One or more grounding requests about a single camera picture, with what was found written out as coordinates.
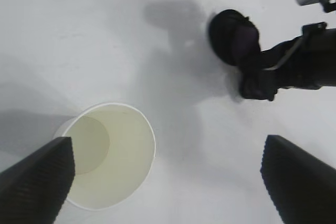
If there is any white paper cup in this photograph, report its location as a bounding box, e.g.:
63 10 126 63
54 102 156 211

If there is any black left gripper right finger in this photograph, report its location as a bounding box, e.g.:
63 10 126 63
260 134 336 224

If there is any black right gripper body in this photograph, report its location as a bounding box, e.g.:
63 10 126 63
301 22 336 87

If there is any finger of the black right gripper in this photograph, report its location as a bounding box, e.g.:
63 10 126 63
277 44 324 91
260 36 307 70

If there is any black and purple cloth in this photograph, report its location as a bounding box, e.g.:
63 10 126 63
208 8 279 102

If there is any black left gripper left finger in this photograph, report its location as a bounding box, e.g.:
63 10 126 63
0 136 76 224

